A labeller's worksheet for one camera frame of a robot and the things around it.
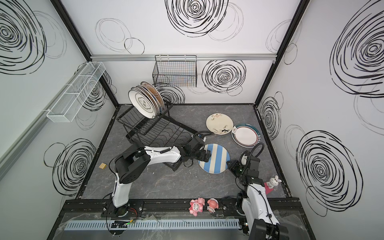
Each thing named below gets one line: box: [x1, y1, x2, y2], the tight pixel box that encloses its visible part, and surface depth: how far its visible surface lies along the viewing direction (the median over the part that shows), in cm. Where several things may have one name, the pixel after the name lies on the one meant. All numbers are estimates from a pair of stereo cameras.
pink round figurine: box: [206, 198, 219, 214], surface depth 75 cm
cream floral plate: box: [206, 113, 234, 135], surface depth 110 cm
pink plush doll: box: [188, 197, 205, 217], surface depth 74 cm
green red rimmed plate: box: [231, 123, 262, 149], surface depth 104 cm
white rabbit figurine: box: [266, 175, 282, 189], surface depth 77 cm
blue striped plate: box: [198, 143, 231, 174], surface depth 91 cm
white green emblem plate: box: [128, 89, 157, 119], surface depth 85 cm
